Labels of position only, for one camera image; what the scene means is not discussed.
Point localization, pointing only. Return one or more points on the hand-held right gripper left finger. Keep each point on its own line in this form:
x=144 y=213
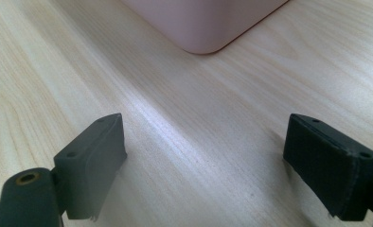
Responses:
x=90 y=164

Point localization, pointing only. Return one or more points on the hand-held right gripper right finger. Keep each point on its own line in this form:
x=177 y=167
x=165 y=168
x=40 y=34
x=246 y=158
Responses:
x=326 y=164

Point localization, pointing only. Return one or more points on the pink storage box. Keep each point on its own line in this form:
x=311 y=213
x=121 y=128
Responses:
x=203 y=22

